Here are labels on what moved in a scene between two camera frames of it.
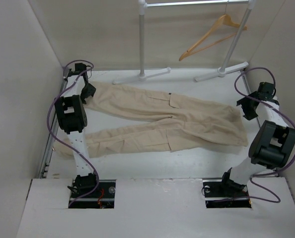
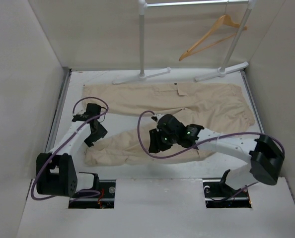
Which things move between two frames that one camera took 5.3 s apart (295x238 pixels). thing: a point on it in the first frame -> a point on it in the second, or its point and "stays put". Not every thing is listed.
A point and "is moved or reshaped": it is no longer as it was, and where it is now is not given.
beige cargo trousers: x=194 y=122 is moved or reshaped
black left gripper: x=90 y=92 -> x=100 y=134
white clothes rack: x=143 y=74 stays put
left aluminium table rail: x=49 y=148 stays put
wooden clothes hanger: x=226 y=20 stays put
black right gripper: x=249 y=115 -> x=156 y=146
